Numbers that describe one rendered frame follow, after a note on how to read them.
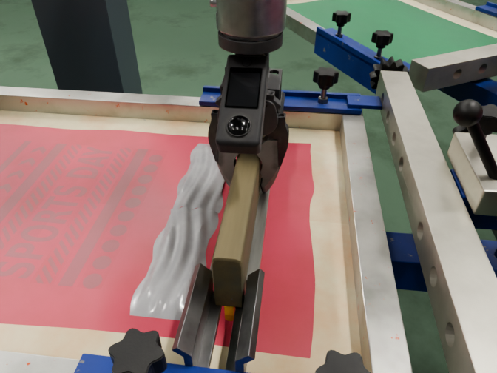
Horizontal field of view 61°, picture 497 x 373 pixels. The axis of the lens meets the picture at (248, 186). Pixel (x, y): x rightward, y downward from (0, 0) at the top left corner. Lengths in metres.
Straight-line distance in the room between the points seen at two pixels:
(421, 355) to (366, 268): 1.19
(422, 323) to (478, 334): 1.33
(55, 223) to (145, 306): 0.21
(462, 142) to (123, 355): 0.46
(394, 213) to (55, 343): 1.83
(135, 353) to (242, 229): 0.16
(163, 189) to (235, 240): 0.27
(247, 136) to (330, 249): 0.21
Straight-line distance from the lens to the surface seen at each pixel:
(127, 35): 1.30
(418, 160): 0.60
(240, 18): 0.45
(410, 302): 1.80
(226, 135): 0.43
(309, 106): 0.79
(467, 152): 0.58
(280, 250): 0.56
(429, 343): 1.71
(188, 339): 0.40
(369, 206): 0.59
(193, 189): 0.64
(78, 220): 0.64
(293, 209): 0.61
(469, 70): 0.99
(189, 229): 0.58
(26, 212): 0.69
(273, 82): 0.52
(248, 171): 0.51
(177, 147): 0.75
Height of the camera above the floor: 1.36
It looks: 38 degrees down
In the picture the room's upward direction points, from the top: straight up
